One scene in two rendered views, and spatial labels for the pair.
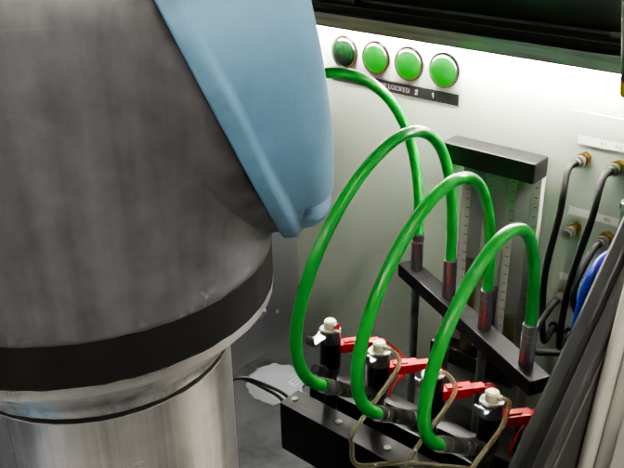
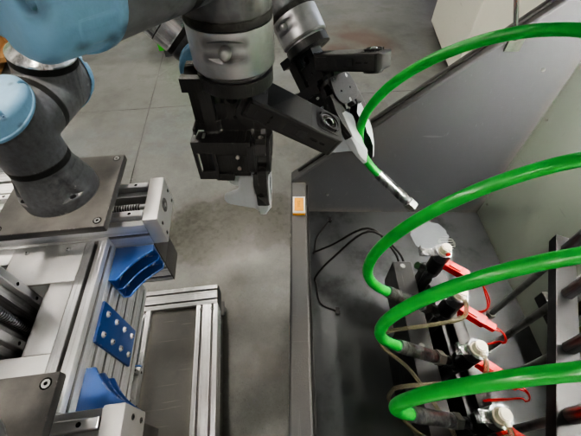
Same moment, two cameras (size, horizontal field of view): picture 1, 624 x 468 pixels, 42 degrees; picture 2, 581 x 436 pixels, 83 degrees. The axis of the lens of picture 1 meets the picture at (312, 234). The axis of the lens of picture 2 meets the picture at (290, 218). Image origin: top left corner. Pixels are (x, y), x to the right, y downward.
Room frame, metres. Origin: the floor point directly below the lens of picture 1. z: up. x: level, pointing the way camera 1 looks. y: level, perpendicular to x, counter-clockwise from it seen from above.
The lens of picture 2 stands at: (0.53, -0.08, 1.56)
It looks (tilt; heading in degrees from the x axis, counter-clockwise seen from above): 51 degrees down; 49
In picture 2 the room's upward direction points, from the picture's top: straight up
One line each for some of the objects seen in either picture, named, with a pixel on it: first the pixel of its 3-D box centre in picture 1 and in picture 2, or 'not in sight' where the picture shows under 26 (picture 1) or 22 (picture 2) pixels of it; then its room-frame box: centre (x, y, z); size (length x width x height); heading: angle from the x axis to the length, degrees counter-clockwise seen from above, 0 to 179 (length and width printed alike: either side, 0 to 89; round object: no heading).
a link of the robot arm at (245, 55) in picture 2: not in sight; (232, 45); (0.68, 0.18, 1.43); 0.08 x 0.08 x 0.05
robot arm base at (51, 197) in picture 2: not in sight; (49, 174); (0.47, 0.62, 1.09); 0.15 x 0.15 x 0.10
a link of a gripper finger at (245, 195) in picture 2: not in sight; (247, 197); (0.67, 0.17, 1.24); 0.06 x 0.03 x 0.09; 139
